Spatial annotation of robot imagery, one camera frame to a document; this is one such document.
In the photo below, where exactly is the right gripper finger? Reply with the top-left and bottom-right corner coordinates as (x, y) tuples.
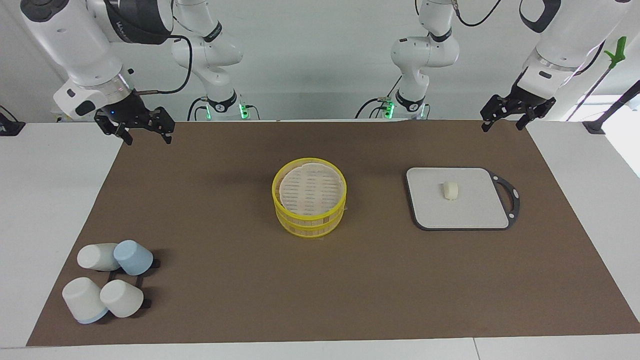
(149, 106), (176, 145)
(94, 112), (134, 147)

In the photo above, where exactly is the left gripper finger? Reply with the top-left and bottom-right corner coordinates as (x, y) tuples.
(480, 94), (512, 134)
(515, 97), (557, 132)

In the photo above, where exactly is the yellow bamboo steamer basket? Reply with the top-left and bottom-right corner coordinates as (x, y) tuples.
(274, 201), (347, 239)

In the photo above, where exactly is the thin black rod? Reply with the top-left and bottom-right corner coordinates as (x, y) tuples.
(566, 62), (615, 122)

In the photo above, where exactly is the black clamp stand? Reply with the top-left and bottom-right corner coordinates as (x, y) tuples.
(582, 79), (640, 135)

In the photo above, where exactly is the green clip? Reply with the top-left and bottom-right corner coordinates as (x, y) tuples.
(603, 36), (628, 70)

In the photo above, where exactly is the black table clamp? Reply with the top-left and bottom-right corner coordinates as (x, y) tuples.
(0, 105), (26, 137)

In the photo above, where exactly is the grey cutting board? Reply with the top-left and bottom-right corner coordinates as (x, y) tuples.
(405, 167), (521, 232)

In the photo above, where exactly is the white plastic cup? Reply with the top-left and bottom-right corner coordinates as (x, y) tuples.
(62, 277), (109, 325)
(77, 243), (121, 272)
(99, 279), (145, 319)

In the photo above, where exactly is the light blue plastic cup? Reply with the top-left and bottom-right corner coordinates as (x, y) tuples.
(113, 240), (154, 277)

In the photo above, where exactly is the brown table mat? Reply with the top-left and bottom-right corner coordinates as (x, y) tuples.
(26, 120), (640, 347)

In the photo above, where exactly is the black base power cable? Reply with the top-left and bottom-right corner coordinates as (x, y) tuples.
(187, 97), (210, 121)
(355, 75), (404, 120)

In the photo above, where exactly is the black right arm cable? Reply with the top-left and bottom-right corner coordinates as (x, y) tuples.
(131, 34), (195, 96)

